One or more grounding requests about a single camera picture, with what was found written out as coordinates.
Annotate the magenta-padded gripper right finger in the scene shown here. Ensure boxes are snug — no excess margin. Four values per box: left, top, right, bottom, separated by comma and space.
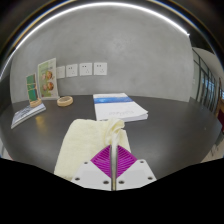
116, 145, 158, 191

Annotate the beige masking tape roll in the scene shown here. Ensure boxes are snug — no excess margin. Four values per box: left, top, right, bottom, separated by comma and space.
56, 95, 75, 108

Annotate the small sign on wooden base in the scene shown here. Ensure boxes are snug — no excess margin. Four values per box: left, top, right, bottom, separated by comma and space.
25, 72, 43, 109

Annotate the white book with blue band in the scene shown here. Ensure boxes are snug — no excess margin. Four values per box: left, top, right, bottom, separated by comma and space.
92, 92, 149, 122

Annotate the tall acrylic menu sign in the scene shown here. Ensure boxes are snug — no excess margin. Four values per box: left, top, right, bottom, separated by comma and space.
36, 57, 61, 101

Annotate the cream terry towel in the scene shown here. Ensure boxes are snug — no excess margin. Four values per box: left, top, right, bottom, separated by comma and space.
53, 117, 132, 183

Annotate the black-framed glass partition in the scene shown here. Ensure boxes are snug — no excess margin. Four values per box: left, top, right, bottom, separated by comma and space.
191, 47, 224, 115

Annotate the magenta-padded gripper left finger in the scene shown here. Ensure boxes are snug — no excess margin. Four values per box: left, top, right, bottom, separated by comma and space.
70, 145, 113, 191

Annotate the grey printed magazine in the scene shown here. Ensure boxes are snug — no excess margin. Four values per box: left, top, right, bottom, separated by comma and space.
10, 102, 47, 130

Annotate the curved white ceiling light strip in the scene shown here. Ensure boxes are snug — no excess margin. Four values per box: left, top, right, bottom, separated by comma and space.
0, 2, 192, 81

